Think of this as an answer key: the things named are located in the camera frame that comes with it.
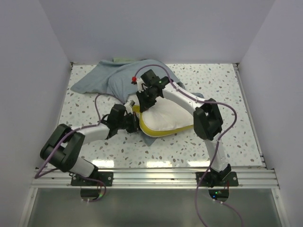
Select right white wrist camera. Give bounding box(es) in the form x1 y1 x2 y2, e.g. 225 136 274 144
131 76 146 92

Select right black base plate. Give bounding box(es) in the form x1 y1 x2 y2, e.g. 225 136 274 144
199 172 239 188

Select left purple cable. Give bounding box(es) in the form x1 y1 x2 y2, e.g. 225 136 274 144
34 93 124 179

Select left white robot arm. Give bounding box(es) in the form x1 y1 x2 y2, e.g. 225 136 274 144
40 100 139 186

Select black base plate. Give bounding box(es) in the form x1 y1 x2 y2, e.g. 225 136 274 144
69 171 114 186
199 172 239 188

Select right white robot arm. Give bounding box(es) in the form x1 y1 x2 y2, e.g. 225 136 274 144
132 70 231 186

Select aluminium front rail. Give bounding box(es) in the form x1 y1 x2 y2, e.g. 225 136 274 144
30 168 279 189

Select grey-blue pillowcase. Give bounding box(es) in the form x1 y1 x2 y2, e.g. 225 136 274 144
71 60 184 146

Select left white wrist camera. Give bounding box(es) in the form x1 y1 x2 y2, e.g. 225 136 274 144
124 100 135 114

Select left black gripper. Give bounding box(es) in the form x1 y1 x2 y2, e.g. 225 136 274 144
116 111 145 133

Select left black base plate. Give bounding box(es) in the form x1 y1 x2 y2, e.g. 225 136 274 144
69 171 114 186

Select white pillow yellow edge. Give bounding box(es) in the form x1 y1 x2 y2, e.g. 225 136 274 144
128 95 193 138

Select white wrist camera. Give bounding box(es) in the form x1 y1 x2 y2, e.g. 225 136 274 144
131 76 146 92
124 100 135 114

